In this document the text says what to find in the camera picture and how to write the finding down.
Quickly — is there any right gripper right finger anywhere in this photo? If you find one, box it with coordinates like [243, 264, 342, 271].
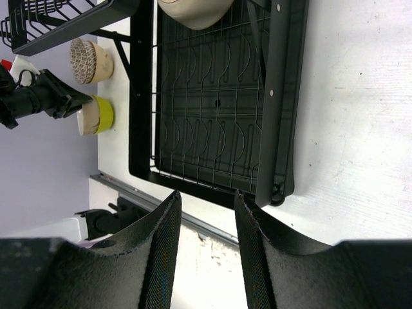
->
[234, 191, 411, 308]

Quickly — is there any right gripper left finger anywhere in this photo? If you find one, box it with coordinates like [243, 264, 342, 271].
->
[1, 191, 182, 308]

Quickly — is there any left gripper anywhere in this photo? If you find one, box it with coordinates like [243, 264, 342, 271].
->
[1, 69, 93, 129]

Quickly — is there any yellow-green bowl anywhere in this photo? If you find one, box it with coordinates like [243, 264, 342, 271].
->
[93, 95, 114, 135]

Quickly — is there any blue patterned bowl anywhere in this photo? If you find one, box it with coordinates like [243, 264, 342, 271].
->
[70, 38, 89, 84]

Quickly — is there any beige floral bowl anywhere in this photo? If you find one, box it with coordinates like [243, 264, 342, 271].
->
[86, 41, 114, 84]

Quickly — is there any large cream bowl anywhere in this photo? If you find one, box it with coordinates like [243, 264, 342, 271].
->
[157, 0, 234, 30]

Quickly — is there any beige bowl with leaf print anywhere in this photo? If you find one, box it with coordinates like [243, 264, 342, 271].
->
[77, 100, 100, 136]

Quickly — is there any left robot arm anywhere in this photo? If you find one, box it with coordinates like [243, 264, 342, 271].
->
[1, 67, 132, 243]

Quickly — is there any black dish rack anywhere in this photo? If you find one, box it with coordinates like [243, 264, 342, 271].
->
[1, 1, 309, 208]

